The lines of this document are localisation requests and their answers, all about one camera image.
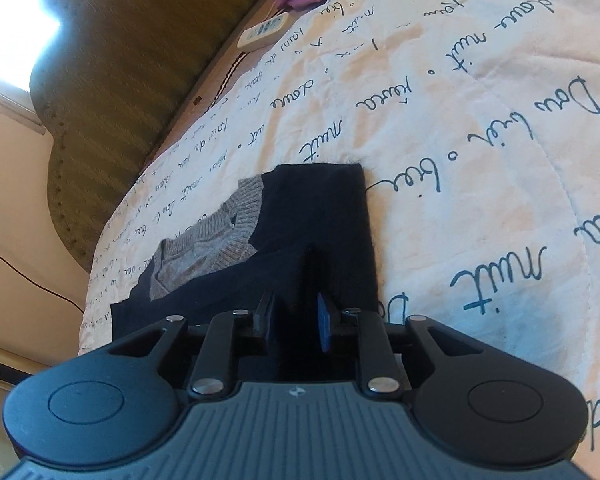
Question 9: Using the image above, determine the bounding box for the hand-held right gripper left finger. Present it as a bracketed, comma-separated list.
[111, 291, 282, 401]

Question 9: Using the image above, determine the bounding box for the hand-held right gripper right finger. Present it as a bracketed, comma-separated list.
[316, 290, 487, 397]

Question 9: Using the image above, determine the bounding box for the grey sock with navy toe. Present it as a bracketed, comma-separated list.
[111, 162, 387, 348]

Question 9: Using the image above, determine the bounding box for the brown mattress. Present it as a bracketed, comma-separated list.
[142, 0, 343, 176]

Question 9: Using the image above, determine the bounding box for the white script-printed quilt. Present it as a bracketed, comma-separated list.
[77, 0, 600, 480]

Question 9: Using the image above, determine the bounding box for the gold trimmed furniture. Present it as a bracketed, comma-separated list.
[0, 340, 50, 392]

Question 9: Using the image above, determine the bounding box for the olive upholstered headboard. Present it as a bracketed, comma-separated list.
[30, 0, 303, 275]

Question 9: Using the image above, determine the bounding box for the white remote control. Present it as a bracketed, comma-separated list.
[236, 14, 292, 52]

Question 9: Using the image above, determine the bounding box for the bright window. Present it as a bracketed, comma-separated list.
[0, 0, 83, 95]

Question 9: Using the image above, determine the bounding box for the black wall cable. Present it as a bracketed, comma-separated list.
[0, 238, 86, 314]

